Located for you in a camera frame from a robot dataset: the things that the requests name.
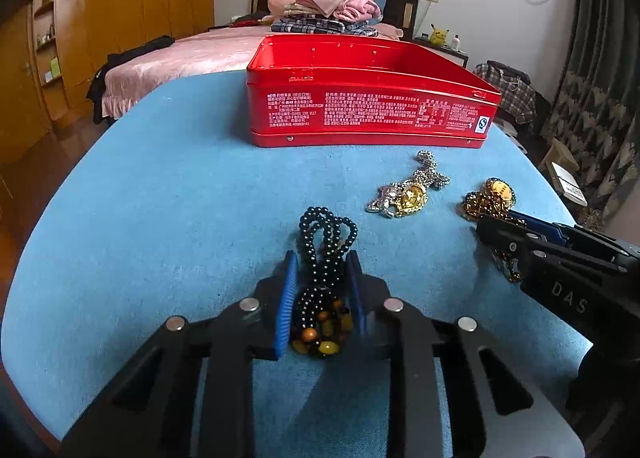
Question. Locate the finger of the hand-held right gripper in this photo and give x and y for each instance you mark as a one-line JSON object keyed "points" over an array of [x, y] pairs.
{"points": [[505, 238], [542, 230]]}

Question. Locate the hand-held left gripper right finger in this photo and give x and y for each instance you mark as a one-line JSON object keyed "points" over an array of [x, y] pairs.
{"points": [[356, 298]]}

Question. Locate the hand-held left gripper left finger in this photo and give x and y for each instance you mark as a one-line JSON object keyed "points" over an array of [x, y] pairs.
{"points": [[286, 308]]}

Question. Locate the red tin box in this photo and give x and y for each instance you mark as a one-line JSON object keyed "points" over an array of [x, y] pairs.
{"points": [[350, 113]]}

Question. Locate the white book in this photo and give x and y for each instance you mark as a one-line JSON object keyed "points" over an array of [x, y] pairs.
{"points": [[570, 183]]}

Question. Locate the white bathroom scale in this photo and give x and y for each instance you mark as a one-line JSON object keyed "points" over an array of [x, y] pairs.
{"points": [[510, 130]]}

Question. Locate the dark floral curtain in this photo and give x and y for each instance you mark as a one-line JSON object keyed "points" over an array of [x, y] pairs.
{"points": [[600, 103]]}

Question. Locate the blue tablecloth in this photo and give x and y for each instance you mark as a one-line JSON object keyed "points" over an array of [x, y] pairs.
{"points": [[175, 213]]}

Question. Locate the plaid bag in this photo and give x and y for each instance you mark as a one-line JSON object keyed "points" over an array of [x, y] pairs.
{"points": [[510, 88]]}

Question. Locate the black white nightstand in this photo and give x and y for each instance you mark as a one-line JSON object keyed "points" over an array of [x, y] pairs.
{"points": [[450, 55]]}

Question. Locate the white bottle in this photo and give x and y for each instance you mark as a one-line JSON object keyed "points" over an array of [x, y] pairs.
{"points": [[456, 43]]}

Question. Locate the yellow plush toy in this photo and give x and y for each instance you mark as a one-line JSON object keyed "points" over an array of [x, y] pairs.
{"points": [[439, 35]]}

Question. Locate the pink pillow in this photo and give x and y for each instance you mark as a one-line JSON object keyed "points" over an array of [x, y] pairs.
{"points": [[391, 31]]}

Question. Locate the folded plaid blanket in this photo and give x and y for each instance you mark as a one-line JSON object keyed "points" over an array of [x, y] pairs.
{"points": [[320, 28]]}

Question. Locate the bed with pink cover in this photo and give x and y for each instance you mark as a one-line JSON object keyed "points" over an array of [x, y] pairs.
{"points": [[175, 58]]}

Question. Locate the pile of pink clothes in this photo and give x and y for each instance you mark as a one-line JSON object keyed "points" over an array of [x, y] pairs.
{"points": [[340, 3]]}

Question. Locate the black jacket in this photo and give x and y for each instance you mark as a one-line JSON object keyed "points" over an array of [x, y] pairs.
{"points": [[125, 68]]}

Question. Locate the wooden door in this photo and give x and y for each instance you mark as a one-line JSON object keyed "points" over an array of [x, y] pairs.
{"points": [[20, 88]]}

